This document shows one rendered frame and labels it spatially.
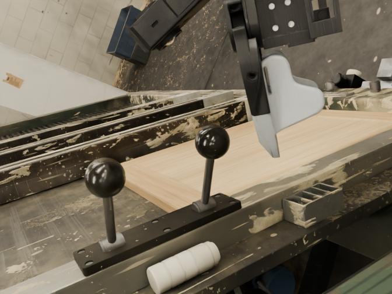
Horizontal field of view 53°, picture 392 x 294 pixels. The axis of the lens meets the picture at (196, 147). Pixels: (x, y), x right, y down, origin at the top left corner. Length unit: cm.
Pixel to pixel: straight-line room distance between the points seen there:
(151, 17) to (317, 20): 13
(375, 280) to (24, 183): 76
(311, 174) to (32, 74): 404
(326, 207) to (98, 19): 558
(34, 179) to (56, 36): 500
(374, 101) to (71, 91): 384
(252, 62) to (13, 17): 558
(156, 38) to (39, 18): 553
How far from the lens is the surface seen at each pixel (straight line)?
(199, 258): 44
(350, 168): 62
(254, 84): 31
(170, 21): 33
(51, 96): 450
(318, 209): 52
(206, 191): 47
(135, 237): 46
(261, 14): 32
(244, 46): 30
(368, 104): 100
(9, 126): 226
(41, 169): 94
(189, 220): 47
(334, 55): 250
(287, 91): 33
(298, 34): 32
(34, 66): 446
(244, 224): 50
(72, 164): 95
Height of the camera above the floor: 166
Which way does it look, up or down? 30 degrees down
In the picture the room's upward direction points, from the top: 71 degrees counter-clockwise
